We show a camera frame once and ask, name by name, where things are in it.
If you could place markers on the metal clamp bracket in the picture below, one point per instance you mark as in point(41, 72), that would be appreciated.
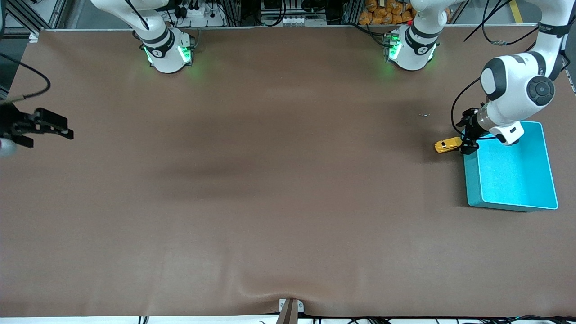
point(290, 312)

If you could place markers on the yellow beetle toy car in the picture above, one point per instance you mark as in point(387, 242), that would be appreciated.
point(447, 145)

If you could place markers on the white power strip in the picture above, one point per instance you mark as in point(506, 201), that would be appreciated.
point(202, 15)

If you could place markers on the orange snack bags pile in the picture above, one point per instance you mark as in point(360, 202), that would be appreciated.
point(387, 13)

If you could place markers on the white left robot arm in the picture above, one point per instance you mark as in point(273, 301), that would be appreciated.
point(517, 90)

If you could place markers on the brown table cover mat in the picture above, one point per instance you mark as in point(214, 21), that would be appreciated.
point(288, 180)

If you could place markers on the teal plastic bin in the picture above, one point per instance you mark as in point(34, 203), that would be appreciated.
point(513, 175)

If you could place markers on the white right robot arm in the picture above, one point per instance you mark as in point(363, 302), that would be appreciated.
point(164, 49)

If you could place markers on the yellow floor tape strip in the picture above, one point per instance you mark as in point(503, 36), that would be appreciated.
point(517, 11)

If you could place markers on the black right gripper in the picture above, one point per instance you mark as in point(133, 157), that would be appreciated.
point(10, 123)

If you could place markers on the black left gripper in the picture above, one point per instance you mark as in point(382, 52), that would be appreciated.
point(470, 123)

